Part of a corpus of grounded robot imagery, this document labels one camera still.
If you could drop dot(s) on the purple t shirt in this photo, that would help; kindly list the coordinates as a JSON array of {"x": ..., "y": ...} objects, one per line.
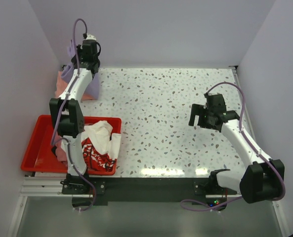
[{"x": 68, "y": 71}]

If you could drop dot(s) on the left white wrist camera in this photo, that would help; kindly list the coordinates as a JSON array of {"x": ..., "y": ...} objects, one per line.
[{"x": 89, "y": 37}]

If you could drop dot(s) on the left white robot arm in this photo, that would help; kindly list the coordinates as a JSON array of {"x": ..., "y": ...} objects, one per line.
[{"x": 66, "y": 114}]

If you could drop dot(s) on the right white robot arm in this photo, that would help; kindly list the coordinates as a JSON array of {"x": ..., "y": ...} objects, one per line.
[{"x": 263, "y": 178}]

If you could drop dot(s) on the folded salmon pink t shirt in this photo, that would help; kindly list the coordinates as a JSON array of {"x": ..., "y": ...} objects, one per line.
[{"x": 61, "y": 86}]

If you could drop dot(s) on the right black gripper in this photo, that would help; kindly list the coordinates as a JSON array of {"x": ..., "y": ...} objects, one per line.
[{"x": 197, "y": 109}]

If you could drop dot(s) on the red plastic tray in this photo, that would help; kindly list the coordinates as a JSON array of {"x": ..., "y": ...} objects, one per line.
[{"x": 39, "y": 156}]

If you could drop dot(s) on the white and red t shirt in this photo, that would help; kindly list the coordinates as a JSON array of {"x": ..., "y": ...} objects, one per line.
[{"x": 101, "y": 147}]

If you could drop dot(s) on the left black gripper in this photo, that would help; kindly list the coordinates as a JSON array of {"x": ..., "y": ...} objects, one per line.
[{"x": 79, "y": 49}]

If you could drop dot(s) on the aluminium frame rail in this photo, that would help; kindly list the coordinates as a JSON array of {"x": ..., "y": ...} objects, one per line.
[{"x": 41, "y": 187}]

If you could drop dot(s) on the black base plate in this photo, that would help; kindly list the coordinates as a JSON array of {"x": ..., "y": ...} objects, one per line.
[{"x": 139, "y": 190}]

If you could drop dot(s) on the dusty pink t shirt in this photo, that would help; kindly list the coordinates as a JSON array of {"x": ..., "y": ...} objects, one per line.
[{"x": 60, "y": 153}]

